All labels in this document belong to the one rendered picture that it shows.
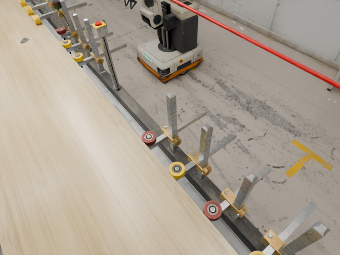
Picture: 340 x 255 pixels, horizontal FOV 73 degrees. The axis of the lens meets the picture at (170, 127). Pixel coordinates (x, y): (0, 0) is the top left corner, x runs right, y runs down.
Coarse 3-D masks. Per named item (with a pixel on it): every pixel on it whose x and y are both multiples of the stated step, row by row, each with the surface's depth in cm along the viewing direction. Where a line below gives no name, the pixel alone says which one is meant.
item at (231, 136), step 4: (228, 136) 130; (232, 136) 130; (224, 140) 129; (228, 140) 129; (232, 140) 131; (216, 144) 127; (220, 144) 127; (224, 144) 127; (212, 148) 126; (216, 148) 126; (220, 148) 127; (212, 152) 124; (188, 164) 120; (192, 164) 120; (188, 168) 119; (192, 168) 121; (188, 172) 120; (176, 180) 117
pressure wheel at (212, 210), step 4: (212, 200) 102; (204, 204) 101; (208, 204) 100; (212, 204) 101; (216, 204) 100; (204, 208) 99; (208, 208) 100; (212, 208) 99; (216, 208) 99; (220, 208) 99; (204, 212) 98; (208, 212) 99; (212, 212) 99; (216, 212) 98; (220, 212) 98; (208, 216) 97; (212, 216) 97; (216, 216) 97; (220, 216) 98; (212, 220) 98; (216, 220) 99
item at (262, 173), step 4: (264, 168) 120; (268, 168) 120; (260, 172) 119; (264, 172) 119; (268, 172) 119; (260, 176) 118; (264, 176) 120; (236, 192) 113; (220, 204) 109; (224, 204) 109; (228, 204) 109; (224, 208) 108
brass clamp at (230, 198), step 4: (228, 188) 113; (232, 192) 112; (220, 196) 114; (224, 196) 111; (228, 196) 111; (232, 196) 111; (224, 200) 113; (228, 200) 109; (232, 200) 109; (232, 204) 108; (244, 204) 108; (232, 208) 109; (236, 208) 107; (240, 208) 107; (244, 208) 107; (236, 212) 108; (240, 212) 106; (244, 212) 106; (240, 216) 106
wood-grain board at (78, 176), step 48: (0, 0) 255; (0, 48) 191; (48, 48) 188; (0, 96) 153; (48, 96) 151; (96, 96) 149; (0, 144) 127; (48, 144) 126; (96, 144) 124; (144, 144) 123; (0, 192) 109; (48, 192) 108; (96, 192) 107; (144, 192) 106; (0, 240) 96; (48, 240) 95; (96, 240) 94; (144, 240) 93; (192, 240) 92
